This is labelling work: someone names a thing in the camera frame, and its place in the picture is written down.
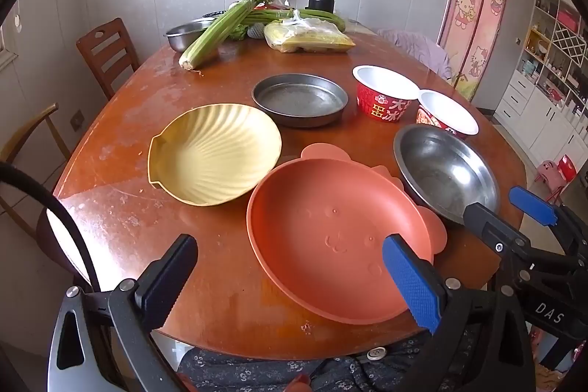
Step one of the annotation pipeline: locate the light wooden chair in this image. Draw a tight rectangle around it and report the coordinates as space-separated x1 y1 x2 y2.
0 103 72 237

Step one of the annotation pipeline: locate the stainless steel basin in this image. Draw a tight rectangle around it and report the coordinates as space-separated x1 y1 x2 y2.
164 18 221 52

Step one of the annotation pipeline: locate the red child chair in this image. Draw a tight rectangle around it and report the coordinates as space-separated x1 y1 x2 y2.
549 154 577 202

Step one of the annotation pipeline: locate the long celery bunch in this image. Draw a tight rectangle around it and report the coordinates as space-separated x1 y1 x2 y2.
178 0 272 71

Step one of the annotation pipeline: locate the round dark metal tray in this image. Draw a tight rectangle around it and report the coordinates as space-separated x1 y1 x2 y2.
252 73 349 128

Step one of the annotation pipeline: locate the brown wooden chair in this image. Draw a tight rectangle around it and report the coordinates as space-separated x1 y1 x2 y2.
76 18 141 101

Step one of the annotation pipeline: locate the stainless steel bowl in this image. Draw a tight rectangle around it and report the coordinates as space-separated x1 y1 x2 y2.
393 124 501 226

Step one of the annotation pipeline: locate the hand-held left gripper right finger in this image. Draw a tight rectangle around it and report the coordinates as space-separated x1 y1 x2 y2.
382 234 538 392

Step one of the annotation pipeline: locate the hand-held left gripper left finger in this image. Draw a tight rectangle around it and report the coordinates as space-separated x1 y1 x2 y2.
48 234 199 392

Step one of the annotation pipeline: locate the pink child stool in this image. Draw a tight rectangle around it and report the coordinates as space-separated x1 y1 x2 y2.
534 160 559 191

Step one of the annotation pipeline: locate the white shelf cabinet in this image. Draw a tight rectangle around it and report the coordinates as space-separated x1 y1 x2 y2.
494 0 588 165

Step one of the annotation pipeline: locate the dark floral clothing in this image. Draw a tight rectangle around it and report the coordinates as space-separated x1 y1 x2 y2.
177 330 483 392

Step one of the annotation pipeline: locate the black cable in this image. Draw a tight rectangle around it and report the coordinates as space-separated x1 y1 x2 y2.
0 161 102 294

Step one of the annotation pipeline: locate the yellow shell-shaped plate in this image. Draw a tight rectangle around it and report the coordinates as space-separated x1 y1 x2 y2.
147 104 283 207

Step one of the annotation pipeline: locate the plastic bag of corn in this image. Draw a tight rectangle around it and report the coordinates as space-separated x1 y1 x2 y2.
263 10 356 54

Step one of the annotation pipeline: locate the orange bear-shaped plate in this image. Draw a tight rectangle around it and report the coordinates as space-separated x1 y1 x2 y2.
247 143 448 325

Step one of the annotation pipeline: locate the pink cartoon printed curtain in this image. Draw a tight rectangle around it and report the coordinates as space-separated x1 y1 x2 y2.
436 0 513 101

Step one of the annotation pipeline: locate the red paper bowl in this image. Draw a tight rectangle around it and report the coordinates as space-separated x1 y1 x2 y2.
416 90 480 140
352 65 421 124

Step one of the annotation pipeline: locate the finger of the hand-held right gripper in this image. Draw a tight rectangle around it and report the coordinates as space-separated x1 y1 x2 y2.
462 202 580 278
508 186 588 257

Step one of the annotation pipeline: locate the purple cloth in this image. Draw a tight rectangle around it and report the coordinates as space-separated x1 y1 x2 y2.
377 29 453 80

